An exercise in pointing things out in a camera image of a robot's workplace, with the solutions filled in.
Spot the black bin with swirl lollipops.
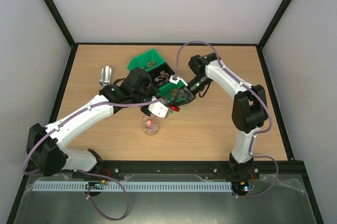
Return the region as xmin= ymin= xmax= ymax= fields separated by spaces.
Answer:
xmin=148 ymin=63 xmax=174 ymax=88

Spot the light blue cable duct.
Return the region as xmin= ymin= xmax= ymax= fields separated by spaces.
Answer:
xmin=32 ymin=181 xmax=232 ymax=192

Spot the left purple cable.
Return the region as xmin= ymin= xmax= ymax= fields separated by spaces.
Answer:
xmin=23 ymin=97 xmax=164 ymax=220

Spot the black frame post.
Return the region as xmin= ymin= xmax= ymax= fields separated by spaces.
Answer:
xmin=27 ymin=0 xmax=76 ymax=48
xmin=257 ymin=0 xmax=292 ymax=50

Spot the silver metal scoop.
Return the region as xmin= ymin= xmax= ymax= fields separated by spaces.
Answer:
xmin=99 ymin=66 xmax=112 ymax=87

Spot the clear glass jar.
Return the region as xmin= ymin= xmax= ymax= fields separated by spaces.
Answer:
xmin=142 ymin=115 xmax=159 ymax=135

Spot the black frame post right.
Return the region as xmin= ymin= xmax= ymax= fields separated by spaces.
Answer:
xmin=257 ymin=0 xmax=292 ymax=50

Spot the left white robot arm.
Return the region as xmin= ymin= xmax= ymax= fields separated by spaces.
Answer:
xmin=23 ymin=68 xmax=170 ymax=177

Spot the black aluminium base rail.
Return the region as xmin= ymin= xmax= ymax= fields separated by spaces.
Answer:
xmin=26 ymin=159 xmax=306 ymax=180

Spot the black frame post left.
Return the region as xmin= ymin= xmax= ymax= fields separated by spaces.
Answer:
xmin=27 ymin=0 xmax=76 ymax=48

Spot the red jar lid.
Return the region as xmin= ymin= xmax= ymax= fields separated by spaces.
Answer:
xmin=169 ymin=105 xmax=180 ymax=112

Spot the green bin with lollipops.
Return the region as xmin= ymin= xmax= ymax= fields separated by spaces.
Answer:
xmin=127 ymin=48 xmax=165 ymax=71

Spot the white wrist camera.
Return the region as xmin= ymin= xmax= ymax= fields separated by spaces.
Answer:
xmin=169 ymin=75 xmax=188 ymax=86
xmin=148 ymin=101 xmax=171 ymax=118

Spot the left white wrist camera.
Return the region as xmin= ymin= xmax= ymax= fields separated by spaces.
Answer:
xmin=148 ymin=101 xmax=171 ymax=118

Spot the green bin with gummy candies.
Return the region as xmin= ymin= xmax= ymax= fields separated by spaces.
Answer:
xmin=158 ymin=81 xmax=184 ymax=104

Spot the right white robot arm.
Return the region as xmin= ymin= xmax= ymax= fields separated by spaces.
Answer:
xmin=173 ymin=53 xmax=270 ymax=178

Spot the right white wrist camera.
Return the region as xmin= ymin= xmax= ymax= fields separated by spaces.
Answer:
xmin=169 ymin=75 xmax=188 ymax=86

